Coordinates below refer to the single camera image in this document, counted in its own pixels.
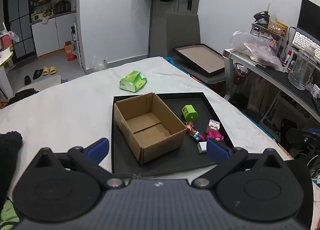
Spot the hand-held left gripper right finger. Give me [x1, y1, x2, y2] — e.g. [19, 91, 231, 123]
[191, 139, 287, 189]

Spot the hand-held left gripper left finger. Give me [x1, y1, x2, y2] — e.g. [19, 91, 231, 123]
[32, 138, 125, 190]

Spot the pink pig figure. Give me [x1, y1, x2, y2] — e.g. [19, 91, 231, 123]
[205, 119, 224, 142]

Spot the black tray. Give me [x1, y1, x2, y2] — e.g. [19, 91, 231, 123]
[111, 92, 235, 174]

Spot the brown cardboard box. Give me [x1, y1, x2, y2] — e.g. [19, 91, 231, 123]
[114, 92, 187, 164]

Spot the small red blue figurine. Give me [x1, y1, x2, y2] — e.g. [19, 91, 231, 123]
[185, 123, 206, 142]

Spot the green cube toy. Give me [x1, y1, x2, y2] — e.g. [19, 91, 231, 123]
[181, 105, 198, 122]

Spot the green tissue packet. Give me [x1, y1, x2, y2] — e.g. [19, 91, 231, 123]
[119, 70, 147, 93]

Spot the crumpled clear plastic bag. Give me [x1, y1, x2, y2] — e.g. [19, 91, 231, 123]
[91, 55, 108, 72]

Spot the black fuzzy cloth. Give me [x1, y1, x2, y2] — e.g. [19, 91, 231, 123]
[0, 131, 23, 210]

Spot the grey desk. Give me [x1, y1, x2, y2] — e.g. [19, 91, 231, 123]
[223, 49, 320, 130]

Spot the orange carton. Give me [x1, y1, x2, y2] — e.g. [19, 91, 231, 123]
[64, 41, 77, 62]

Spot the green cloth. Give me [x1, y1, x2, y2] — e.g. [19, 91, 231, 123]
[0, 200, 20, 223]

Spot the clear water jug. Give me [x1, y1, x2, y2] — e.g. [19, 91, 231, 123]
[288, 50, 316, 91]

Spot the grey chair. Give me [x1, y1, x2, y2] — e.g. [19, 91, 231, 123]
[165, 12, 200, 58]

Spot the white cabinet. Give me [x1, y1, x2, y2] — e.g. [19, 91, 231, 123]
[31, 13, 77, 57]

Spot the yellow edged table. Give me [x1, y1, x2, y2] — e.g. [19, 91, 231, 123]
[0, 50, 14, 99]

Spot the clear acrylic organizer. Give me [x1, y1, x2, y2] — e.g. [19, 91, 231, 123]
[251, 23, 285, 46]

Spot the coat stand pole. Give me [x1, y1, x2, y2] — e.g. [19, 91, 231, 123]
[148, 0, 155, 58]

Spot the wicker basket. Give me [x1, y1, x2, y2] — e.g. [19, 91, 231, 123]
[268, 20, 288, 37]

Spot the white keyboard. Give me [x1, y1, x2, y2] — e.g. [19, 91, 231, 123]
[291, 31, 320, 61]

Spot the red box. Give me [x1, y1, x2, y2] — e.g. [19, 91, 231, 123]
[0, 34, 13, 48]

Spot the black framed glass door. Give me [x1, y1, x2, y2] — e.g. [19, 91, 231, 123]
[4, 0, 36, 61]

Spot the laptop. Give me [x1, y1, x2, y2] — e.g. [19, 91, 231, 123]
[297, 0, 320, 46]

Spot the black picture frame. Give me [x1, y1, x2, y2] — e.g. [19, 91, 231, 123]
[172, 43, 225, 78]

